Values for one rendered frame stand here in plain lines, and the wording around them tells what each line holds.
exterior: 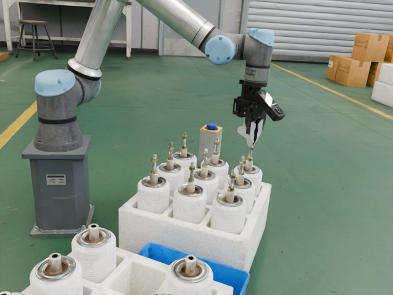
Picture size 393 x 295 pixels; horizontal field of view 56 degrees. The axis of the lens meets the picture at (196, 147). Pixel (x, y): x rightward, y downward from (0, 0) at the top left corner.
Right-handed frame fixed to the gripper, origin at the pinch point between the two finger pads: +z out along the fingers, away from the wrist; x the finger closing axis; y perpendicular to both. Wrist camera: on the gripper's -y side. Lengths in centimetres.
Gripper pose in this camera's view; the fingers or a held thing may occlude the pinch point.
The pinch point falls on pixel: (253, 143)
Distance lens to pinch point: 121.6
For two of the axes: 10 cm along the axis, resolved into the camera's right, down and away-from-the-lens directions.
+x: -7.2, 2.0, -6.7
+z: -0.7, 9.3, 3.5
